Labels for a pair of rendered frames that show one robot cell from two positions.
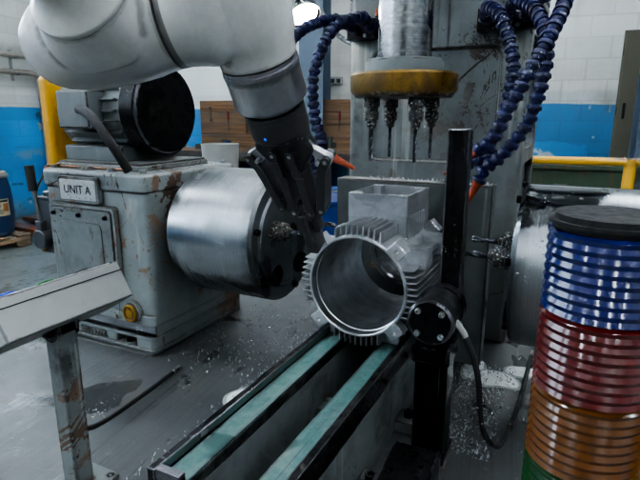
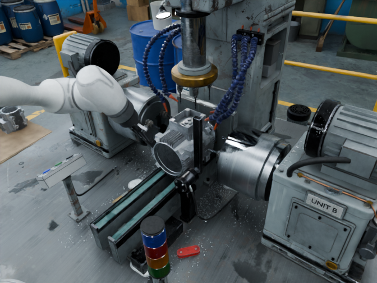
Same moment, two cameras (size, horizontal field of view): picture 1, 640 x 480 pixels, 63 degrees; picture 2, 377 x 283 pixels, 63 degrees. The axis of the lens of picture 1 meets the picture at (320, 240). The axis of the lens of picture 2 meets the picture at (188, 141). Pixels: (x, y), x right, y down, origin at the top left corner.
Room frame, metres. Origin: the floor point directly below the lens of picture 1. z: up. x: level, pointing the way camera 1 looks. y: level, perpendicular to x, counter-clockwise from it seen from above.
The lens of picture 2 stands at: (-0.19, -0.35, 1.82)
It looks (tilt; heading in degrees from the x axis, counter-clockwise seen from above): 36 degrees down; 12
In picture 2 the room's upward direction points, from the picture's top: 2 degrees counter-clockwise
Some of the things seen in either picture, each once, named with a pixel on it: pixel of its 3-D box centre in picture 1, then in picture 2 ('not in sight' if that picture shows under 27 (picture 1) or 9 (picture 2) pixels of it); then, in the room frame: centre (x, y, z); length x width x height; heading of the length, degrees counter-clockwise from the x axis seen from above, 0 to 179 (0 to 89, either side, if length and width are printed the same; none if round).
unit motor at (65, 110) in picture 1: (109, 167); (86, 79); (1.14, 0.46, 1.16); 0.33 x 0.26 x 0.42; 64
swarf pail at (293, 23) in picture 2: not in sight; (290, 31); (5.35, -0.98, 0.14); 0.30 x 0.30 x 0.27
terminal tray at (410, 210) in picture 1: (390, 210); (188, 124); (0.87, -0.12, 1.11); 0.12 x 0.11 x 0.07; 153
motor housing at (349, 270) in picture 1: (379, 270); (182, 147); (0.83, -0.10, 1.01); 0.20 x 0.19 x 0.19; 153
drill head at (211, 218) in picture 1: (225, 229); (132, 112); (1.04, 0.19, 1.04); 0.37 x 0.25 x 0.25; 64
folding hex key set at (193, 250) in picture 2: not in sight; (188, 251); (0.47, -0.19, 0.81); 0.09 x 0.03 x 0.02; 114
